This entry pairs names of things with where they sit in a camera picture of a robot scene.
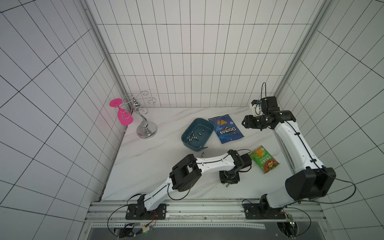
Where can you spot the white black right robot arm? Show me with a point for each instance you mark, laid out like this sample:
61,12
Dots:
311,180

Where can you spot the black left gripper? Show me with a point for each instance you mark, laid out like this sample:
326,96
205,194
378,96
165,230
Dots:
224,180

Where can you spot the blue Doritos chip bag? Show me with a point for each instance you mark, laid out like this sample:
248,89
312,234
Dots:
226,129

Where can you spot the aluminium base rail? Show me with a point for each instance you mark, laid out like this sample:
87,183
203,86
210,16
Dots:
113,215

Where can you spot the teal plastic storage box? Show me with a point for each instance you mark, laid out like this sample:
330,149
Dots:
192,130

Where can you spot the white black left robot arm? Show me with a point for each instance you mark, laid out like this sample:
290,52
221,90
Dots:
187,172

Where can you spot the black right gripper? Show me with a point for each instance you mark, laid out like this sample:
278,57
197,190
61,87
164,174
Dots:
248,121

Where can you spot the chrome lamp with pink shades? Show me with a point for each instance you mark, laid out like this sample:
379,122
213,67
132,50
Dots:
130,107

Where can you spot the green orange snack bag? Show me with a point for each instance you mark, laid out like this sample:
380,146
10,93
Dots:
263,159

